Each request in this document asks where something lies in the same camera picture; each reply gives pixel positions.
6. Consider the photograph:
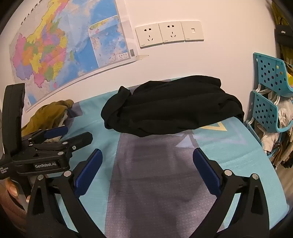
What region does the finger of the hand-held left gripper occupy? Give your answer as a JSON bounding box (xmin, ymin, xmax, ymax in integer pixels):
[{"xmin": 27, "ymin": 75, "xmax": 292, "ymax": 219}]
[
  {"xmin": 22, "ymin": 126, "xmax": 69, "ymax": 144},
  {"xmin": 27, "ymin": 132, "xmax": 93, "ymax": 161}
]

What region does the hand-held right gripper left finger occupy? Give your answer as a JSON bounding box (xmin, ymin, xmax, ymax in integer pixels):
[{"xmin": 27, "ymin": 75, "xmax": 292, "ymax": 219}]
[{"xmin": 25, "ymin": 148, "xmax": 106, "ymax": 238}]

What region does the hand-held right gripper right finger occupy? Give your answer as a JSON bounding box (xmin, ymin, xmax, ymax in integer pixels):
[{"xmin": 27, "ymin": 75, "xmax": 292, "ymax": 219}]
[{"xmin": 190, "ymin": 148, "xmax": 269, "ymax": 238}]

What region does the black coat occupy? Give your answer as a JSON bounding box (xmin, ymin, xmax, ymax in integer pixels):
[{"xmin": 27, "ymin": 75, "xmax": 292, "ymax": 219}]
[{"xmin": 101, "ymin": 75, "xmax": 245, "ymax": 138}]

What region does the person's left hand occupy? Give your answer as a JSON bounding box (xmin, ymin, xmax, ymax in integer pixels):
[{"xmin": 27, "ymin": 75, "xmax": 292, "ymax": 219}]
[{"xmin": 4, "ymin": 180, "xmax": 20, "ymax": 198}]

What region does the mustard garment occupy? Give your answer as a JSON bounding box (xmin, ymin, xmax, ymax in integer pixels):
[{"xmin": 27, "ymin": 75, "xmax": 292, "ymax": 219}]
[{"xmin": 22, "ymin": 99, "xmax": 74, "ymax": 138}]

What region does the crumpled beige cloth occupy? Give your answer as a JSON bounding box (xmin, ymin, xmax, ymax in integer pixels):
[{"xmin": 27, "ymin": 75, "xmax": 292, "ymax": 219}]
[{"xmin": 256, "ymin": 121, "xmax": 293, "ymax": 170}]

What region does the black bag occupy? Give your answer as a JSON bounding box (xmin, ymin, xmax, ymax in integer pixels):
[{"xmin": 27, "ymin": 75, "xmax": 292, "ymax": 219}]
[{"xmin": 274, "ymin": 24, "xmax": 293, "ymax": 47}]

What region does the yellow hanging garment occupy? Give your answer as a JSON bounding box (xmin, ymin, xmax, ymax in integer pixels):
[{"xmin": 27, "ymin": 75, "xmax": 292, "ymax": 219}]
[{"xmin": 271, "ymin": 0, "xmax": 293, "ymax": 67}]

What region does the colourful wall map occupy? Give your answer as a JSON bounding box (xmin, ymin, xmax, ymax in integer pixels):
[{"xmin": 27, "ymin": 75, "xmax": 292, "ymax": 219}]
[{"xmin": 9, "ymin": 0, "xmax": 139, "ymax": 113}]

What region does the white wall socket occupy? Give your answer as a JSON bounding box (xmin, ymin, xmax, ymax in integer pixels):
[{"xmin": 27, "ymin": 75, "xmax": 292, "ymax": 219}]
[
  {"xmin": 159, "ymin": 22, "xmax": 185, "ymax": 44},
  {"xmin": 135, "ymin": 23, "xmax": 162, "ymax": 48}
]

